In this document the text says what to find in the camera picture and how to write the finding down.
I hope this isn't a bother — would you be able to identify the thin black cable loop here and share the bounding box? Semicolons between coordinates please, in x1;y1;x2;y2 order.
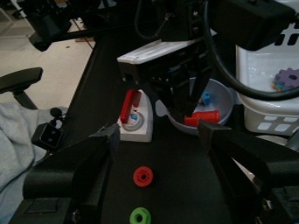
134;0;174;41

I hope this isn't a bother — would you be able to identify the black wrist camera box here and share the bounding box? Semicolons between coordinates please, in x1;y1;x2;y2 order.
210;0;298;52

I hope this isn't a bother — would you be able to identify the green toy ring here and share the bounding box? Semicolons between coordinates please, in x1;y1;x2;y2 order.
129;206;154;224

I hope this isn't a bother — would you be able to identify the purple foam gear piece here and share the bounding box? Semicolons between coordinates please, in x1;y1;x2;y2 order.
272;67;299;93

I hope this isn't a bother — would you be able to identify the red toy cylinder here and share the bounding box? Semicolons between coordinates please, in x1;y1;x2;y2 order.
183;109;222;127

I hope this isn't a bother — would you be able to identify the thick black cable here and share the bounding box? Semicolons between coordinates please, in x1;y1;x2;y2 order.
201;0;299;102

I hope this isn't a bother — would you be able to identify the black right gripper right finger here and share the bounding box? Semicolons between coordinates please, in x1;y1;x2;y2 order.
198;120;299;224

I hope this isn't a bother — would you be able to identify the red toy ring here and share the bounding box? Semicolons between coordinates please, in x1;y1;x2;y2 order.
133;165;155;188

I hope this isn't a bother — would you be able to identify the black chair base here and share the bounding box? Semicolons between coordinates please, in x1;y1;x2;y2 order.
27;8;98;53

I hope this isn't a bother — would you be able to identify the black office chair armrest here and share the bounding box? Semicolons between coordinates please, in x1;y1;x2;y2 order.
0;66;45;111

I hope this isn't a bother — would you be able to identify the black microphone device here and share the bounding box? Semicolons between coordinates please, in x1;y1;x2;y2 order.
31;107;67;151

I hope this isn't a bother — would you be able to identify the grey-blue plastic bowl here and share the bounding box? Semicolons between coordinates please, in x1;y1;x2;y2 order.
154;76;237;137

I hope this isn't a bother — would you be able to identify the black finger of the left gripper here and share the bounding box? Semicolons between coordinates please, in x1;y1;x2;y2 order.
150;82;197;124
190;68;215;116

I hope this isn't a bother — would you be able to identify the white plastic basket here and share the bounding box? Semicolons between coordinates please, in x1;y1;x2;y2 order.
234;0;299;137

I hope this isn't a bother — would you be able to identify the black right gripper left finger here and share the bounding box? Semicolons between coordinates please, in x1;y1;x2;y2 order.
23;123;123;224

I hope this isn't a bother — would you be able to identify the blue toy piece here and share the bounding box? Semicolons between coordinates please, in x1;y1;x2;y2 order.
199;91;215;107

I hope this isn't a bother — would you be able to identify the grey cloth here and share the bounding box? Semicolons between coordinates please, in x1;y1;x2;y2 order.
0;101;70;224

